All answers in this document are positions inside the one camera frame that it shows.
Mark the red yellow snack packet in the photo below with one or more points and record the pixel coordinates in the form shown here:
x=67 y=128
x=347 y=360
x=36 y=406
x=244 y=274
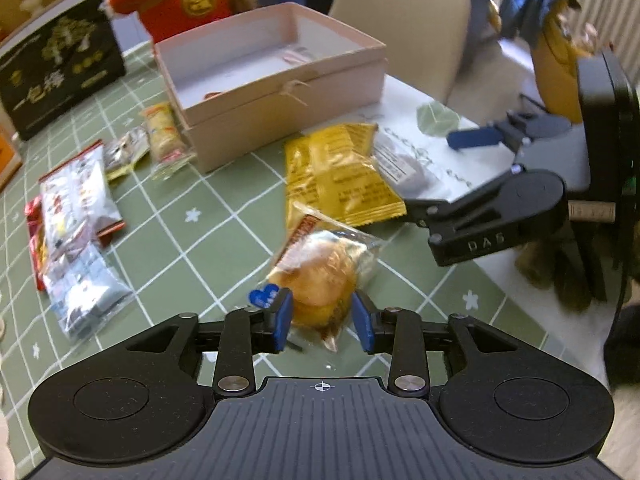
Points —
x=36 y=232

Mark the beige fuzzy plush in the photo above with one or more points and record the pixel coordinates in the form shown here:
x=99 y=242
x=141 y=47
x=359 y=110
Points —
x=550 y=275

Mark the white snack packet red trim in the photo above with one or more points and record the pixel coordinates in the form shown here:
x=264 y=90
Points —
x=75 y=195

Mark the orange box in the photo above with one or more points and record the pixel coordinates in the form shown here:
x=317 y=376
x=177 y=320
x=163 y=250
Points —
x=6 y=160

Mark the small yellow cake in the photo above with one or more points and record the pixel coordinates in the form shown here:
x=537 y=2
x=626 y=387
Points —
x=162 y=135

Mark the green checked tablecloth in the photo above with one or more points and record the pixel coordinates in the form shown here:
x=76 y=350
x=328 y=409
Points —
x=210 y=240

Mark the small brown yellow packet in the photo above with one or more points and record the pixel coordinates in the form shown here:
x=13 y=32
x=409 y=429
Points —
x=125 y=152

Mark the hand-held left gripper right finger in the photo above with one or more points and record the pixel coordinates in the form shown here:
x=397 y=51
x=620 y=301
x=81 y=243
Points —
x=361 y=322

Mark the clear packet with grey snack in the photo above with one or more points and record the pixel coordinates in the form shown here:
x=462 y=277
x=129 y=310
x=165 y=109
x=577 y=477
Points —
x=405 y=170

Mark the pink cardboard box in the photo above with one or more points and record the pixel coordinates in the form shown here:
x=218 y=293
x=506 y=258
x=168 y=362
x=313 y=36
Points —
x=280 y=125

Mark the silver snack packet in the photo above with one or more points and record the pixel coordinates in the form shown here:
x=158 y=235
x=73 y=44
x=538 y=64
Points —
x=82 y=287

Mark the yellow and blue plush toy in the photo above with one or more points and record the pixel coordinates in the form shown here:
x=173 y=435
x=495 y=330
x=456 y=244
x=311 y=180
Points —
x=555 y=65

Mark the black box with gold print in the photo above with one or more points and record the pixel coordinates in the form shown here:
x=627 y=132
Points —
x=55 y=70

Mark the red plush toy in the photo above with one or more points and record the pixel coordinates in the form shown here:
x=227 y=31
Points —
x=175 y=10

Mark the clear bread bun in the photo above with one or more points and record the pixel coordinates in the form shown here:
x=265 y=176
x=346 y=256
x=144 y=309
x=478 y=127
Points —
x=320 y=280

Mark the beige chair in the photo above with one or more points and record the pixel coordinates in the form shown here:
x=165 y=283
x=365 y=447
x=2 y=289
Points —
x=400 y=15

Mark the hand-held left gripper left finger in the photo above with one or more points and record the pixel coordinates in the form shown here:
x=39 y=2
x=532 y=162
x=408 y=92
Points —
x=284 y=320

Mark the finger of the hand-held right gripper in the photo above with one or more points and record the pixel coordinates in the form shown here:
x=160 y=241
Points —
x=425 y=208
x=470 y=138

